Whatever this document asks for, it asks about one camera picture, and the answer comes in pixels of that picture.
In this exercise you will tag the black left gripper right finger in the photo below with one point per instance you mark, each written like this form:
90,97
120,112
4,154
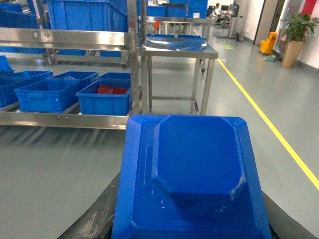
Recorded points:
283,226

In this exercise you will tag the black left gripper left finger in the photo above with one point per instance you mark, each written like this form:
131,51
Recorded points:
97,221

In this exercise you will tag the blue bin with red parts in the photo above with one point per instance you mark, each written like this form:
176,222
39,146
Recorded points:
92,103

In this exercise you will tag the red parts in bin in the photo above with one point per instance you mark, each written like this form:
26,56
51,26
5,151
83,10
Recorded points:
104,89

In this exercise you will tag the blue bin middle lower shelf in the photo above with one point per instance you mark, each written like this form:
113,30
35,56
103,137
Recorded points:
54,94

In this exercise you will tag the stainless steel shelf rack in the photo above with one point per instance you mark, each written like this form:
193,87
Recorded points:
76,39

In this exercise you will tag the large blue crate upper shelf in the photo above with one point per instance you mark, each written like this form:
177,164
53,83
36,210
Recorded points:
88,15

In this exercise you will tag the stainless steel table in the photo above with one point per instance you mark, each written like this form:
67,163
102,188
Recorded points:
180,47

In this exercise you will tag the yellow mop bucket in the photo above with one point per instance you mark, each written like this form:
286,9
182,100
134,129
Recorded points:
266,46

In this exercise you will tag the plant in tan pot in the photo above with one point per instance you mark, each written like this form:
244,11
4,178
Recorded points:
296,31

